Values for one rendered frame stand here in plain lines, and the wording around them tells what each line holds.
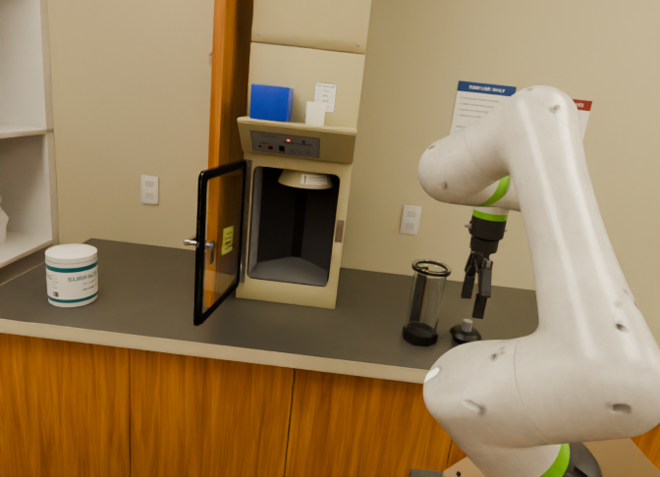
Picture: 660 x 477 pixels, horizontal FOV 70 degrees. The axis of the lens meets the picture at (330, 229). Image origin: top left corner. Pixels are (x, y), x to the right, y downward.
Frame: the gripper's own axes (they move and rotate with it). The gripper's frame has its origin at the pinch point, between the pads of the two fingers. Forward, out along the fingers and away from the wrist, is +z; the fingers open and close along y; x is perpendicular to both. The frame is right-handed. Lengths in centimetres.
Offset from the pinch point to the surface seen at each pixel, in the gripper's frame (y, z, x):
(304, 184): -12, -27, -52
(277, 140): -3, -40, -60
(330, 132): 0, -44, -46
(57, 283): 10, 4, -116
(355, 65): -11, -62, -41
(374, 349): 11.9, 11.7, -27.3
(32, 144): -53, -24, -163
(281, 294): -11, 9, -57
